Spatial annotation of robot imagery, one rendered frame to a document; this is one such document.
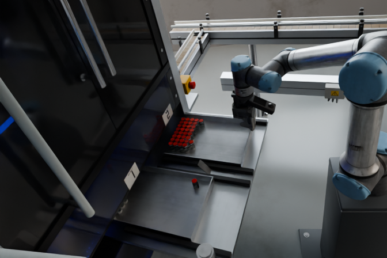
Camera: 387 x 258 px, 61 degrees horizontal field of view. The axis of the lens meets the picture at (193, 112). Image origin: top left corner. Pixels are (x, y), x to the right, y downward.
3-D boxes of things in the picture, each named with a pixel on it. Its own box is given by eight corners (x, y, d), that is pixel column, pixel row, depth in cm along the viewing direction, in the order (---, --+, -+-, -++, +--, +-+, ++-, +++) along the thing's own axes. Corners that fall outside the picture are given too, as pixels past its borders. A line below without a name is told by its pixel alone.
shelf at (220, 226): (105, 237, 122) (103, 234, 120) (174, 113, 169) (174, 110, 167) (229, 271, 103) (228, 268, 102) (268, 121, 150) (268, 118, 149)
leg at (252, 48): (252, 127, 261) (243, 42, 212) (254, 120, 267) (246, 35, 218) (264, 128, 257) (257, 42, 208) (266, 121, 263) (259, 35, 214)
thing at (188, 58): (174, 113, 171) (167, 90, 161) (148, 111, 177) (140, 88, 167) (212, 45, 217) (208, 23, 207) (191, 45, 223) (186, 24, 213)
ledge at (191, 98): (166, 109, 172) (164, 106, 171) (175, 94, 181) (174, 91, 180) (190, 112, 167) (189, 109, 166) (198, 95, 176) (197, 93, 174)
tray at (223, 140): (165, 158, 143) (163, 153, 141) (186, 118, 160) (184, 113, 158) (241, 169, 130) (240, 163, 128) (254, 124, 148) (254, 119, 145)
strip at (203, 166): (200, 174, 133) (197, 164, 129) (202, 168, 135) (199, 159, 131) (233, 179, 127) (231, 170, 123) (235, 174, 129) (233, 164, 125)
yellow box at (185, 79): (175, 94, 164) (171, 82, 159) (180, 85, 169) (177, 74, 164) (189, 95, 161) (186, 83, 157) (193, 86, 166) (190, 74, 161)
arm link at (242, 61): (242, 67, 115) (224, 61, 120) (246, 92, 122) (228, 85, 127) (256, 56, 118) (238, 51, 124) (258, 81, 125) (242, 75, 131)
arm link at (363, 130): (384, 181, 112) (414, 40, 79) (363, 211, 106) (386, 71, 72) (349, 166, 120) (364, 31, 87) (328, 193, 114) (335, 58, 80)
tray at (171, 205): (110, 222, 124) (106, 217, 121) (140, 169, 141) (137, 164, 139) (192, 243, 111) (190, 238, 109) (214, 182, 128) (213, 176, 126)
